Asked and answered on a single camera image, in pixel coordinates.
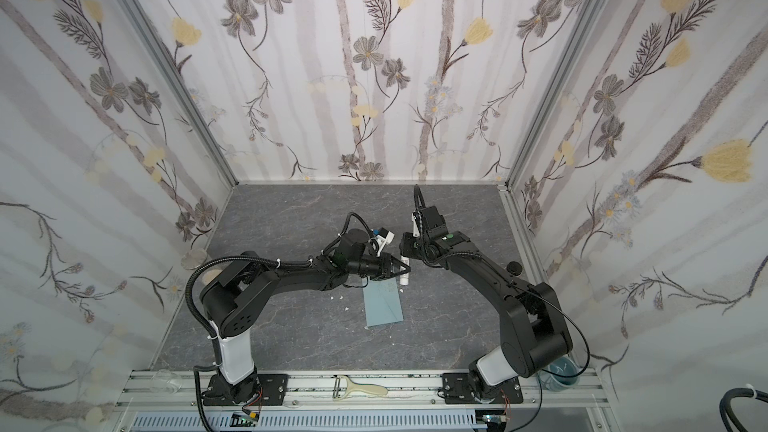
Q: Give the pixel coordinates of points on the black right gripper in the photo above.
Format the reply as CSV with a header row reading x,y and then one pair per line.
x,y
411,245

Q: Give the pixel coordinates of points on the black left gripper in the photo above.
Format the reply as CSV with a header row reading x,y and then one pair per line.
x,y
383,267

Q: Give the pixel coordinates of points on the white glue stick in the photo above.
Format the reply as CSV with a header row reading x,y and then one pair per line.
x,y
405,271

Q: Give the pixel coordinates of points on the light green envelope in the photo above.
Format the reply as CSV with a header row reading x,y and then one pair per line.
x,y
382,303

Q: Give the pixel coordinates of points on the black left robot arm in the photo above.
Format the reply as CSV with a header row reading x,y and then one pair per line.
x,y
227,295

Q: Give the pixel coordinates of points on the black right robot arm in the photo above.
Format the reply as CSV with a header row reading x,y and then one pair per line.
x,y
533,329

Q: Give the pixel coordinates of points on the amber bottle black cap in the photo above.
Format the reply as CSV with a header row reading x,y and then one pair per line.
x,y
514,268

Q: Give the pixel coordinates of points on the cream plastic peeler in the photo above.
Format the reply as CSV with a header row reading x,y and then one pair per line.
x,y
344,386

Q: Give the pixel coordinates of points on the teal ceramic mug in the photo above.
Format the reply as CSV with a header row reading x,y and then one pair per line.
x,y
560,375

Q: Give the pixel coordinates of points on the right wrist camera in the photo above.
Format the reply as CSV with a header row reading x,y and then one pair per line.
x,y
415,226

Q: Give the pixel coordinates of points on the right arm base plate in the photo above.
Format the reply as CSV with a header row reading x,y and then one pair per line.
x,y
467,388

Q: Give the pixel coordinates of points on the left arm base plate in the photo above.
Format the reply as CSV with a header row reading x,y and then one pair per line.
x,y
257,388

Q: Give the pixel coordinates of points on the white slotted cable duct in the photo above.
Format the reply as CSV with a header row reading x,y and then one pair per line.
x,y
360,420

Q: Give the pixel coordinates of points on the aluminium mounting rail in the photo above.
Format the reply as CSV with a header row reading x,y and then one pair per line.
x,y
312,390

